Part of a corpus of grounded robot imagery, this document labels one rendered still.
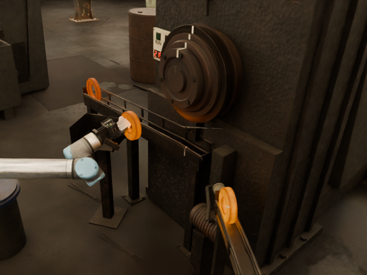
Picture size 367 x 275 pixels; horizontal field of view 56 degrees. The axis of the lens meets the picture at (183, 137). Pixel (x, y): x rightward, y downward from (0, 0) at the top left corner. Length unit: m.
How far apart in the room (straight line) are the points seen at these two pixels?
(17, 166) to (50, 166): 0.13
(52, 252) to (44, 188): 0.67
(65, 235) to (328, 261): 1.66
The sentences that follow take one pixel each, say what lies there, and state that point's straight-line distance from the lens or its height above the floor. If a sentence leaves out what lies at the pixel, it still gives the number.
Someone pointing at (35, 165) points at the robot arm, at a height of 0.83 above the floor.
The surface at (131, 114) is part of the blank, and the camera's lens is 1.78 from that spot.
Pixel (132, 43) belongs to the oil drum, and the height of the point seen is 0.50.
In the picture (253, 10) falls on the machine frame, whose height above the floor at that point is 1.44.
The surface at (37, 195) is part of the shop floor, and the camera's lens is 2.79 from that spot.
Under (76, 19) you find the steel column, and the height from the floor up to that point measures 0.04.
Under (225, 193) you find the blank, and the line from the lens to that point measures 1.47.
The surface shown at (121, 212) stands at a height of 0.01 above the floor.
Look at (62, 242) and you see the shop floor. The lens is 2.39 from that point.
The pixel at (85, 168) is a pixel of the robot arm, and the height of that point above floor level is 0.82.
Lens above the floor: 1.67
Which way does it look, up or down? 29 degrees down
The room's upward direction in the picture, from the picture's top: 3 degrees clockwise
